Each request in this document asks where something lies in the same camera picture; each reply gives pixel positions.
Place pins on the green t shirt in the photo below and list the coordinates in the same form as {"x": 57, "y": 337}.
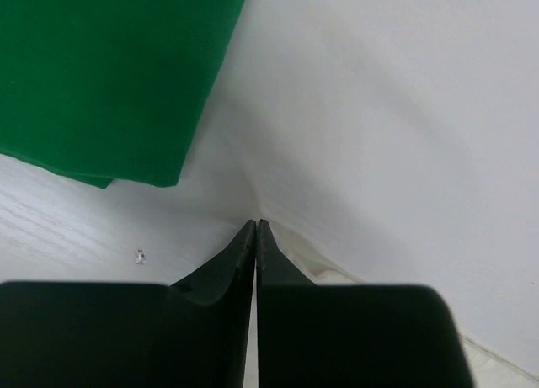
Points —
{"x": 105, "y": 90}

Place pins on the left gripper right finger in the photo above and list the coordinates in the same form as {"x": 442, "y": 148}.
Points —
{"x": 361, "y": 335}

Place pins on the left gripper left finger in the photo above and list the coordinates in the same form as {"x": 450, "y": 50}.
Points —
{"x": 192, "y": 333}

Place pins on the white t shirt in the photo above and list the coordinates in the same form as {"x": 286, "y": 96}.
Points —
{"x": 399, "y": 139}

